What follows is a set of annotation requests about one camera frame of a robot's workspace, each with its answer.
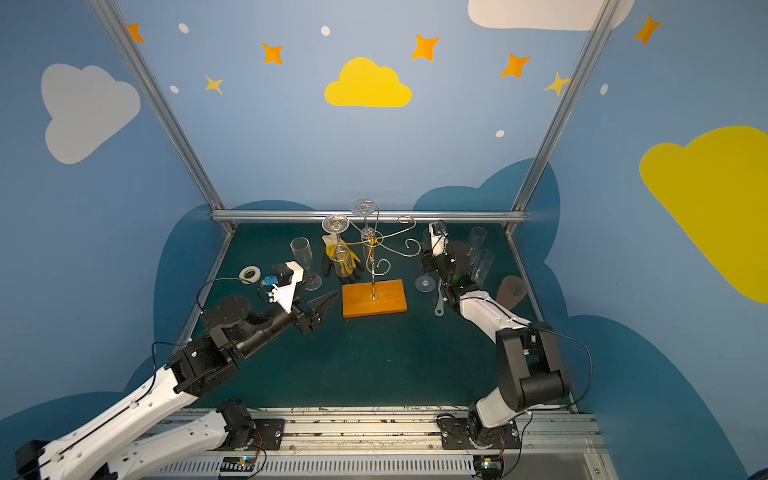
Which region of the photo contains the aluminium frame back bar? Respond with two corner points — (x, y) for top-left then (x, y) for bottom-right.
(211, 210), (526, 223)

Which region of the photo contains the clear flute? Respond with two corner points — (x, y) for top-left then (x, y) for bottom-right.
(322, 214), (354, 278)
(290, 237), (322, 291)
(351, 198), (380, 262)
(415, 227), (436, 293)
(468, 226), (487, 257)
(471, 249), (495, 287)

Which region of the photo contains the white tape roll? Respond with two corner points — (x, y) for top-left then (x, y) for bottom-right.
(238, 266), (261, 285)

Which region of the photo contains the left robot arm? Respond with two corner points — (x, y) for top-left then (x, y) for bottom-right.
(15, 292), (339, 479)

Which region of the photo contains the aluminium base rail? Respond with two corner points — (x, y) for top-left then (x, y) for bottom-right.
(114, 406), (617, 479)

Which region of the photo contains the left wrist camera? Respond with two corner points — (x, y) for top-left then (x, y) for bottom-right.
(261, 261), (304, 313)

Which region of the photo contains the frosted brown plastic cup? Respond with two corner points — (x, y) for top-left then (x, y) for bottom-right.
(495, 275), (528, 311)

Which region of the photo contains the yellow black rubber glove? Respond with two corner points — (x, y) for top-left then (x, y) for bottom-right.
(322, 234), (362, 283)

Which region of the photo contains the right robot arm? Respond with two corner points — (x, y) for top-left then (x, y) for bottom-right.
(422, 235), (594, 449)

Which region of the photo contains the gold wire glass rack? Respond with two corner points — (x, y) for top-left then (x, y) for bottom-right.
(349, 207), (422, 282)

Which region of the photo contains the orange wooden rack base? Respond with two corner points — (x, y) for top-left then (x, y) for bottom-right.
(342, 280), (408, 319)

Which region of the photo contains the pale green scrub brush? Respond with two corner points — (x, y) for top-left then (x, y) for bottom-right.
(434, 282), (445, 317)

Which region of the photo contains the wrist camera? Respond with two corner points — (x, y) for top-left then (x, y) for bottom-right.
(261, 261), (304, 313)
(428, 220), (448, 257)

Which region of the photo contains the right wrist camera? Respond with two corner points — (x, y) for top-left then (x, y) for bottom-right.
(428, 220), (448, 257)

